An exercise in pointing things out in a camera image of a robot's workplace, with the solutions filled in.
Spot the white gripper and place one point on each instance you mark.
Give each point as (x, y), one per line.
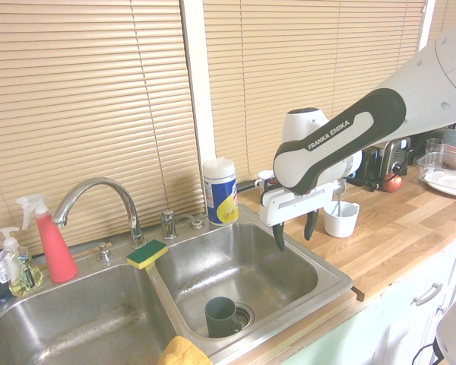
(289, 207)

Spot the silver metal spoon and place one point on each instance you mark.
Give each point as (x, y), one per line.
(339, 187)

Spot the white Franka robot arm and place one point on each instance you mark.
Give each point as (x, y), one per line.
(327, 152)

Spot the stainless steel double sink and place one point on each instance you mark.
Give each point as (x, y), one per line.
(251, 266)

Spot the sink sprayer cap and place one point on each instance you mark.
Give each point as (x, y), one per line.
(197, 224)

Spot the small white cup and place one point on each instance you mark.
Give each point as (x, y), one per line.
(263, 177)

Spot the disinfecting wipes canister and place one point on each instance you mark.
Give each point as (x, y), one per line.
(220, 190)

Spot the metal drain strainer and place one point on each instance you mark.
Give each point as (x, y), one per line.
(245, 315)

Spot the red apple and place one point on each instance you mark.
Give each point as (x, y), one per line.
(392, 183)

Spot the dark grey mug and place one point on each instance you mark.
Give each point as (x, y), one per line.
(218, 317)

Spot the silver toaster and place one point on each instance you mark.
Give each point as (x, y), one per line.
(395, 154)

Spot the yellow green sponge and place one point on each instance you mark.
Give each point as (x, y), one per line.
(146, 254)

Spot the clear drinking glass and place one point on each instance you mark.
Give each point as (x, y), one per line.
(435, 152)

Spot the yellow dish cloth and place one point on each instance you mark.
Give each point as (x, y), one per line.
(182, 353)

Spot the beige blind behind counter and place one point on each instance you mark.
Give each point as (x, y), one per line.
(289, 57)

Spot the chrome gooseneck faucet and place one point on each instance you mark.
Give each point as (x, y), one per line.
(99, 182)

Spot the red spray bottle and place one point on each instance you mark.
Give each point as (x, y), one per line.
(57, 251)

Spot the clear hand soap pump bottle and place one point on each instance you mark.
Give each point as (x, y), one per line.
(23, 273)

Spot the white window frame post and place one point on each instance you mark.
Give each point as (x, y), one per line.
(197, 95)

